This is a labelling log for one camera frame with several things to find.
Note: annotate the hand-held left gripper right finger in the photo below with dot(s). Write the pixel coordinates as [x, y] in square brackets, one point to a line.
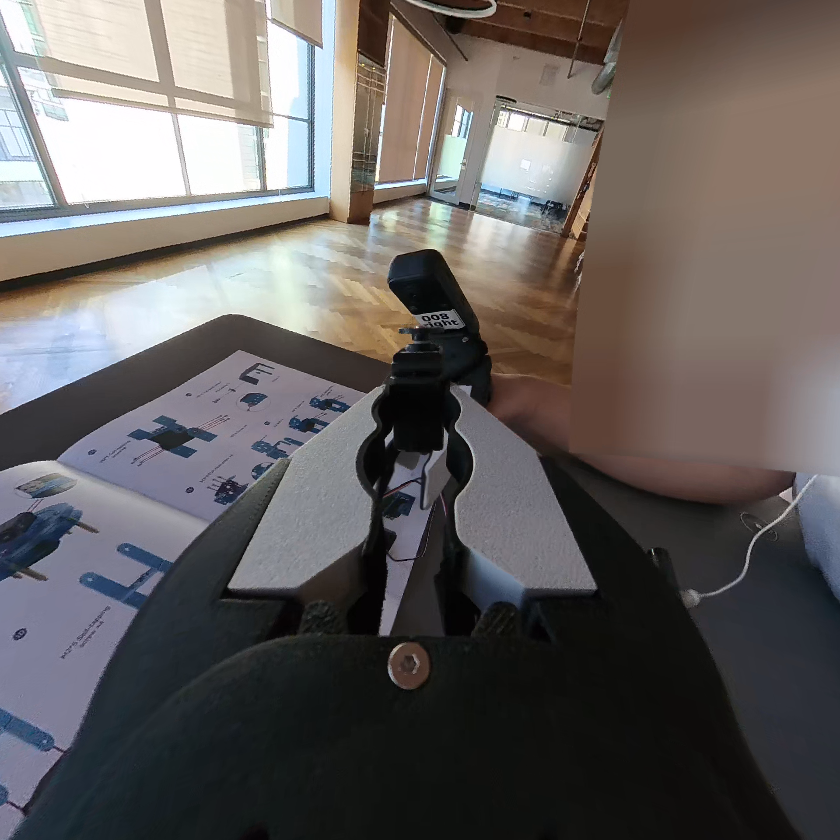
[518, 512]

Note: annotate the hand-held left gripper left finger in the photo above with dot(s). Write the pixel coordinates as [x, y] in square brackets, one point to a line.
[308, 512]

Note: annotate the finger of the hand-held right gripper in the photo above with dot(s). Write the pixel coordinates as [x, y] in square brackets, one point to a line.
[439, 482]

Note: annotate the black servo motor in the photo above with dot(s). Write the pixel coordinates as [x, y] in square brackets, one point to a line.
[420, 400]

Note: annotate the person's right forearm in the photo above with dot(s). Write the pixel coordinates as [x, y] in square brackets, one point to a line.
[656, 479]

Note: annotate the small round desk fitting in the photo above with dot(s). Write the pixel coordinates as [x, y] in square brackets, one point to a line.
[758, 527]

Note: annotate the person's right hand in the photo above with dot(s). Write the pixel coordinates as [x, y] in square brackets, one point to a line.
[531, 407]

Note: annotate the glass door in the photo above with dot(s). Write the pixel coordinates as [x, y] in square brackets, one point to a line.
[456, 151]

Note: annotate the frosted glass partition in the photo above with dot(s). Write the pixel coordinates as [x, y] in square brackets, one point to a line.
[544, 164]

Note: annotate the narrow mirrored panel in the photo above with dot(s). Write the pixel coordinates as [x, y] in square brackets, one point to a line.
[366, 124]

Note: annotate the tan roller blind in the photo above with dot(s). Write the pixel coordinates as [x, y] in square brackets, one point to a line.
[407, 111]

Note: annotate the large office window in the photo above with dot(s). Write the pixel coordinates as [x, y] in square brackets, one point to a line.
[216, 151]

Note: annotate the printed instruction booklet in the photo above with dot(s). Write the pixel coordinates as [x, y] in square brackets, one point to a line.
[85, 630]

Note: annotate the beige roller blind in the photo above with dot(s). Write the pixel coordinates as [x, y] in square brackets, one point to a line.
[298, 19]
[98, 39]

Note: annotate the pale garment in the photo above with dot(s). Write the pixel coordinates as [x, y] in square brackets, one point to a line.
[820, 531]

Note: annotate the silver ventilation duct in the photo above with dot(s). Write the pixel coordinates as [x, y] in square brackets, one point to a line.
[607, 59]

